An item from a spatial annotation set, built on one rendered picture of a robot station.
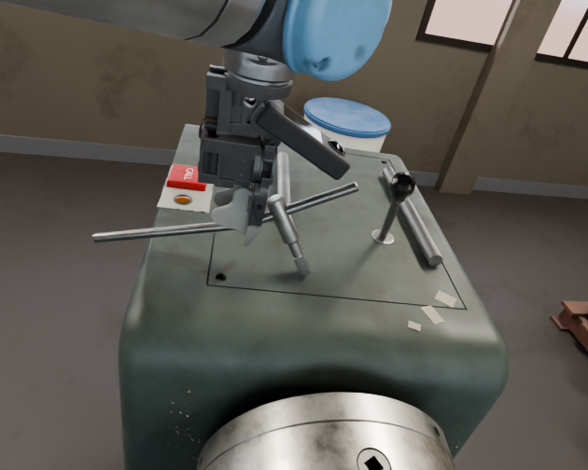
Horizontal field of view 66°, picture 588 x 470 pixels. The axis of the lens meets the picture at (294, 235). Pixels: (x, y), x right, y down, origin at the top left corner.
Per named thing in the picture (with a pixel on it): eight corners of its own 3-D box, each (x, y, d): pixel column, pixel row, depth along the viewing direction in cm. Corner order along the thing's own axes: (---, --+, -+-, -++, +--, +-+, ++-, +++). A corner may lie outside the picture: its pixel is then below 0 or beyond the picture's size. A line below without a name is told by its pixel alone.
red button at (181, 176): (172, 173, 77) (173, 162, 76) (207, 178, 78) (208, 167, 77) (166, 191, 72) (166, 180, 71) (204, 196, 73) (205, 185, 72)
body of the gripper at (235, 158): (203, 158, 55) (212, 56, 48) (273, 167, 56) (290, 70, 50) (196, 189, 49) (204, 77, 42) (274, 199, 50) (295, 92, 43)
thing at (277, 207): (313, 265, 61) (282, 191, 56) (314, 273, 59) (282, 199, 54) (298, 269, 61) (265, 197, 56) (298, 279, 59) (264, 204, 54)
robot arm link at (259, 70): (300, 29, 47) (306, 48, 41) (292, 73, 50) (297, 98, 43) (228, 15, 46) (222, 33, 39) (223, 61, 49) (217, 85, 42)
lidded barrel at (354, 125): (353, 189, 354) (379, 103, 315) (370, 231, 309) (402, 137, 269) (282, 181, 344) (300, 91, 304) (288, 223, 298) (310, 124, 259)
